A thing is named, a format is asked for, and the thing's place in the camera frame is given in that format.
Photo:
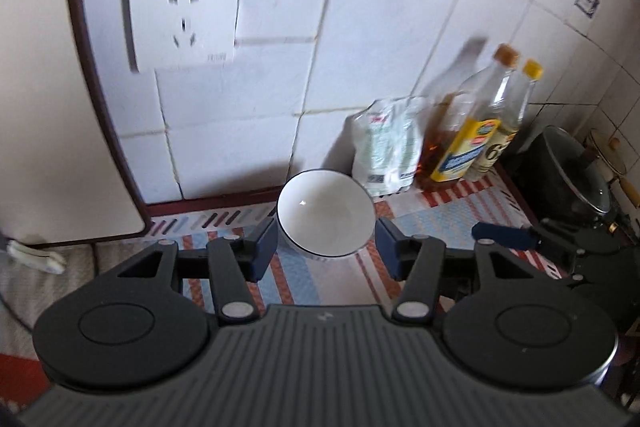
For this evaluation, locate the striped colourful table mat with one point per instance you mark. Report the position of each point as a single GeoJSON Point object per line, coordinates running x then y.
{"type": "Point", "coordinates": [320, 277]}

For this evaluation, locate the glass pot lid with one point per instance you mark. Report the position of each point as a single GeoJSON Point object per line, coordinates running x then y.
{"type": "Point", "coordinates": [580, 177]}

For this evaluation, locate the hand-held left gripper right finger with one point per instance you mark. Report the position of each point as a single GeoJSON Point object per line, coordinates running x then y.
{"type": "Point", "coordinates": [390, 252]}

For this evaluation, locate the oil bottle with yellow label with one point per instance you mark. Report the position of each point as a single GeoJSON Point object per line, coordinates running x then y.
{"type": "Point", "coordinates": [465, 147]}

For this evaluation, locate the clear wall hook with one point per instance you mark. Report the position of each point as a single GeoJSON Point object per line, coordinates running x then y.
{"type": "Point", "coordinates": [587, 3]}

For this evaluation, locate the dark cooking pot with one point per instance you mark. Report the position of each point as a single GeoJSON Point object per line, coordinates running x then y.
{"type": "Point", "coordinates": [537, 177]}

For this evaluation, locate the grey textured cloth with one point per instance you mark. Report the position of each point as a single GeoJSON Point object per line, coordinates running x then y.
{"type": "Point", "coordinates": [50, 297]}

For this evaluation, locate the black gas stove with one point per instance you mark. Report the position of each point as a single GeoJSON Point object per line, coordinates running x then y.
{"type": "Point", "coordinates": [595, 239]}

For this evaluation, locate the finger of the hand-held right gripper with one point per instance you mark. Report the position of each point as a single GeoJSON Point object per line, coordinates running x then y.
{"type": "Point", "coordinates": [460, 291]}
{"type": "Point", "coordinates": [505, 235]}

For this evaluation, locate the white plastic clip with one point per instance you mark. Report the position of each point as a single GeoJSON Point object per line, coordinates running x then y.
{"type": "Point", "coordinates": [37, 257]}

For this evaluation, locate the white salt bag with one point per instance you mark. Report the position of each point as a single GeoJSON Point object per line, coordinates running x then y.
{"type": "Point", "coordinates": [382, 147]}
{"type": "Point", "coordinates": [412, 142]}

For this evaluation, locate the white wall socket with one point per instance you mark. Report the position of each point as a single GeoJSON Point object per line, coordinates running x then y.
{"type": "Point", "coordinates": [182, 19]}

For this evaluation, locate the clear bottle with yellow cap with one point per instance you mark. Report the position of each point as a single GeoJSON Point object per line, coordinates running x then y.
{"type": "Point", "coordinates": [500, 147]}

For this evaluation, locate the large white ribbed bowl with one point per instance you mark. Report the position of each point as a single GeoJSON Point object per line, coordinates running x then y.
{"type": "Point", "coordinates": [325, 212]}

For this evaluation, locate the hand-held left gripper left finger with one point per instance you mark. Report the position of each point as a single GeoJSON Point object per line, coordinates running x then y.
{"type": "Point", "coordinates": [260, 252]}

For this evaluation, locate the white panel with brown edge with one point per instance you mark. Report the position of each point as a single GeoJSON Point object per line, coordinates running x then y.
{"type": "Point", "coordinates": [50, 82]}

